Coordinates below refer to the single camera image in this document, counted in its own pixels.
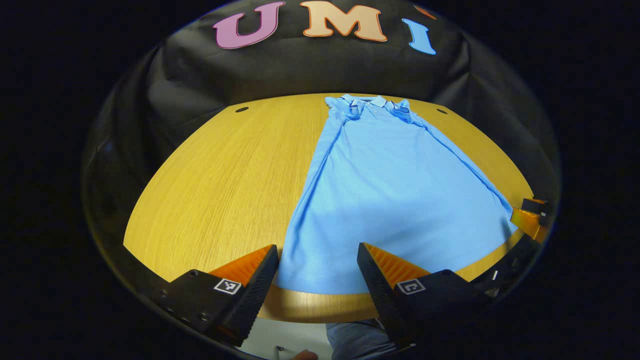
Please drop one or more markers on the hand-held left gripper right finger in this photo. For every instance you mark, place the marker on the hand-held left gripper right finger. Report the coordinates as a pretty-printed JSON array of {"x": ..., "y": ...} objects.
[{"x": 380, "y": 300}]

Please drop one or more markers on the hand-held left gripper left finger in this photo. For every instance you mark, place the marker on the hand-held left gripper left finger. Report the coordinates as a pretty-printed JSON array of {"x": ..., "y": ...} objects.
[{"x": 255, "y": 300}]

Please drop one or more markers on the light blue T-shirt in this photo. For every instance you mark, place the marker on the light blue T-shirt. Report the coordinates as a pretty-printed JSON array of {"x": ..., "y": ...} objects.
[{"x": 390, "y": 200}]

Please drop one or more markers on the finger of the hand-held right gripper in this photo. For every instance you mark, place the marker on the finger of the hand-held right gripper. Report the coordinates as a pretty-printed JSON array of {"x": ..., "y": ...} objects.
[{"x": 530, "y": 222}]

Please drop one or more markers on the black backdrop cloth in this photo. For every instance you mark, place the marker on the black backdrop cloth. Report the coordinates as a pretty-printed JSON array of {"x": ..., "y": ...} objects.
[{"x": 325, "y": 65}]

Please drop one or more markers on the person's grey trousers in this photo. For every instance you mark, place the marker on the person's grey trousers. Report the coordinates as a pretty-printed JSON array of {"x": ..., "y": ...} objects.
[{"x": 360, "y": 342}]

